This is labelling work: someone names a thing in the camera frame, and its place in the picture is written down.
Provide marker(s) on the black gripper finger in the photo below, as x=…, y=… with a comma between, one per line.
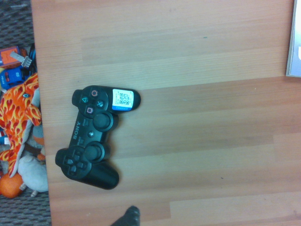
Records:
x=129, y=216

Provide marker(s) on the black Sony gamepad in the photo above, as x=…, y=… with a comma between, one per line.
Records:
x=94, y=141

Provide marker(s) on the dark woven basket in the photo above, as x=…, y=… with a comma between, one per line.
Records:
x=14, y=21

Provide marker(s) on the wooden coffee table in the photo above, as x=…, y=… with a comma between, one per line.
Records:
x=188, y=141

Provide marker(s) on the grey plush toy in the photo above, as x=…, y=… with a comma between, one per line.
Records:
x=33, y=171

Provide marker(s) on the orange ball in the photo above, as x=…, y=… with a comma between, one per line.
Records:
x=10, y=186

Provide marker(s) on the orange flame pattern plush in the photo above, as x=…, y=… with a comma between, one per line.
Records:
x=18, y=110

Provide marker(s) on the blue police toy car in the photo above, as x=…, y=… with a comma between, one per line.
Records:
x=13, y=77

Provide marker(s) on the orange toy block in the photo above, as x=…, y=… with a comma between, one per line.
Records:
x=8, y=57

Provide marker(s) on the glossy magazine with winter cover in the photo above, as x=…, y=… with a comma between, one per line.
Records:
x=295, y=47

